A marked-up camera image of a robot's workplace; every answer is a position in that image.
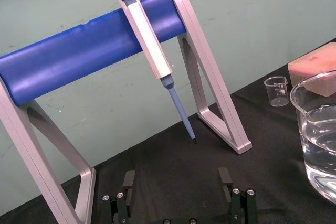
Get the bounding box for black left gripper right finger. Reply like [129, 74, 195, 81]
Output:
[218, 167, 259, 224]

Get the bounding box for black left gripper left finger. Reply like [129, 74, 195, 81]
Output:
[101, 170, 137, 224]

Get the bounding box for black table cloth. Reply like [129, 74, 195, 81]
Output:
[0, 61, 336, 224]

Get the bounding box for large glass beaker with water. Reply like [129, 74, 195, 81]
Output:
[289, 70, 336, 206]

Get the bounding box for small glass beaker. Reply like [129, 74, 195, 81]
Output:
[264, 76, 289, 108]

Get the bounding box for grey and blue pipette stand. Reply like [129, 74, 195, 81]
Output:
[0, 0, 253, 224]

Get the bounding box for pink pipette tip box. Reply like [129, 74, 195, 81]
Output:
[287, 42, 336, 97]

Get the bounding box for white and blue pipette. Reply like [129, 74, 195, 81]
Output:
[111, 0, 197, 145]

